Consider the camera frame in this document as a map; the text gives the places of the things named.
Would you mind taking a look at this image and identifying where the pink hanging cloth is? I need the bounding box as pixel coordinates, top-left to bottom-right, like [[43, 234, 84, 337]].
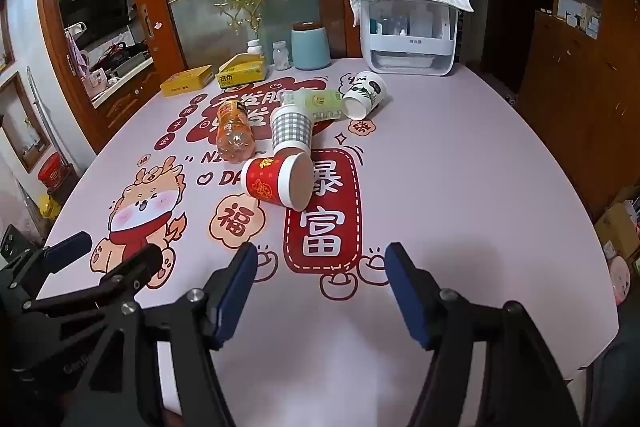
[[65, 27, 91, 78]]

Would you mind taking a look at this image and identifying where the grey checked paper cup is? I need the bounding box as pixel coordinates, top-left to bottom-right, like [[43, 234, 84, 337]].
[[270, 104, 314, 156]]

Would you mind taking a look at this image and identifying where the yellow tin box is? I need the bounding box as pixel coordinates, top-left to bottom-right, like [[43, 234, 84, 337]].
[[160, 65, 213, 98]]

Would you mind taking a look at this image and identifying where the white plastic storage box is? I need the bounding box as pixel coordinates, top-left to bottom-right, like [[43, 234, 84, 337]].
[[359, 0, 458, 75]]

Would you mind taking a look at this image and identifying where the wooden wall frame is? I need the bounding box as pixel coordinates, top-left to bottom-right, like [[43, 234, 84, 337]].
[[0, 72, 51, 172]]

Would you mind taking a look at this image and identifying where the red paper cup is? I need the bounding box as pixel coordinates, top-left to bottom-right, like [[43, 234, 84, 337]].
[[241, 152, 315, 212]]

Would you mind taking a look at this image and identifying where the wooden shelf cabinet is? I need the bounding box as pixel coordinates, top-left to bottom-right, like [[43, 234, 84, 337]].
[[517, 0, 640, 223]]

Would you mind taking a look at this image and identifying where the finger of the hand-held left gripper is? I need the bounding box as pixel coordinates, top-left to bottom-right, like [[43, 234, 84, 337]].
[[22, 244, 165, 314], [10, 231, 94, 298]]

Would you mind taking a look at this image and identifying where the white leaf print paper cup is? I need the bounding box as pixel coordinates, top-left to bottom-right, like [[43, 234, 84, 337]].
[[341, 71, 389, 118]]

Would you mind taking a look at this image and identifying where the yellow tissue box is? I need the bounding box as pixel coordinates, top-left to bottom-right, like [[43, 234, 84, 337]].
[[216, 54, 268, 88]]

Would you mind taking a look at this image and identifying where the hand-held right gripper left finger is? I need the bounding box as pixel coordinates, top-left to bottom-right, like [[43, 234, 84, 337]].
[[50, 243, 259, 427]]

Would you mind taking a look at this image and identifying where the pink round item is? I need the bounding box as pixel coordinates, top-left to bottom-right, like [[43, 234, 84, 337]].
[[607, 255, 632, 305]]

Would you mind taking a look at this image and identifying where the yellow plastic container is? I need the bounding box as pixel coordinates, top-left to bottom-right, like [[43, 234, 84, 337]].
[[39, 193, 62, 220]]

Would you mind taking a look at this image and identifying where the cardboard box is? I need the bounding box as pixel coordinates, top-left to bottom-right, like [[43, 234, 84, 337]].
[[595, 202, 640, 258]]

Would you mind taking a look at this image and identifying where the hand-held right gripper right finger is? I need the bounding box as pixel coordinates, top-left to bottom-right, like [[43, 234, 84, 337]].
[[384, 242, 583, 427]]

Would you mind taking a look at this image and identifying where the green label plastic bottle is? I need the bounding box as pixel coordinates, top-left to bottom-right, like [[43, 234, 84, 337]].
[[281, 89, 346, 120]]

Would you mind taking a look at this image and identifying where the orange drink plastic bottle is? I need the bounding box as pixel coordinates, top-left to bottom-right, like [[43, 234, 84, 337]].
[[215, 101, 257, 168]]

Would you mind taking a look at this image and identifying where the red bucket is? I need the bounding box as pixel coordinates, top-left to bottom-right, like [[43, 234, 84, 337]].
[[37, 152, 71, 190]]

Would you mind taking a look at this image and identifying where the light blue canister brown lid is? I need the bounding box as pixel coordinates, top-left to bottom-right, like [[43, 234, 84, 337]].
[[290, 22, 331, 70]]

